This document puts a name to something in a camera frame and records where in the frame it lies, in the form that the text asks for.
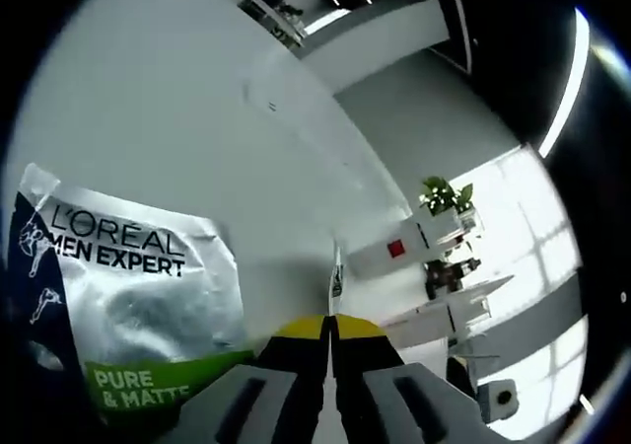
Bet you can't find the dark potted plant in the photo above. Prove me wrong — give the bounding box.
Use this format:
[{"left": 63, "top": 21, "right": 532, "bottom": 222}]
[{"left": 424, "top": 258, "right": 483, "bottom": 301}]

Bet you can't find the white cabinet red square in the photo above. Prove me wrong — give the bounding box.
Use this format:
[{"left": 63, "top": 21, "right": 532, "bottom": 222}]
[{"left": 344, "top": 211, "right": 467, "bottom": 278}]

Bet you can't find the white desk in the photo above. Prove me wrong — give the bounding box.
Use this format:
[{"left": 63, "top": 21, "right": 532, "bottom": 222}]
[{"left": 384, "top": 273, "right": 517, "bottom": 347}]

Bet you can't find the green silver skincare sachet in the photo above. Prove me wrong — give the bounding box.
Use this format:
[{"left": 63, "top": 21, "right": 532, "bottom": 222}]
[
  {"left": 326, "top": 247, "right": 347, "bottom": 320},
  {"left": 8, "top": 161, "right": 257, "bottom": 428}
]

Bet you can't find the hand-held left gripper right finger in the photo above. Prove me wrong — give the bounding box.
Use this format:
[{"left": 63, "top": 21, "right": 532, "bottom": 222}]
[{"left": 328, "top": 314, "right": 490, "bottom": 444}]

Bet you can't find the long curved ceiling light strip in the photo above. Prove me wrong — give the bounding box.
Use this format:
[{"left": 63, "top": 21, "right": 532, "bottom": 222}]
[{"left": 536, "top": 8, "right": 592, "bottom": 160}]

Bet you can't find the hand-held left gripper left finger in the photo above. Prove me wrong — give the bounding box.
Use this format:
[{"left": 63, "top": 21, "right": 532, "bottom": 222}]
[{"left": 161, "top": 314, "right": 330, "bottom": 444}]

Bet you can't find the green potted plant white pot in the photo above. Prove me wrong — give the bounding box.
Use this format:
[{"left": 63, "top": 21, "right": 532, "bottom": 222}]
[{"left": 420, "top": 176, "right": 479, "bottom": 233}]

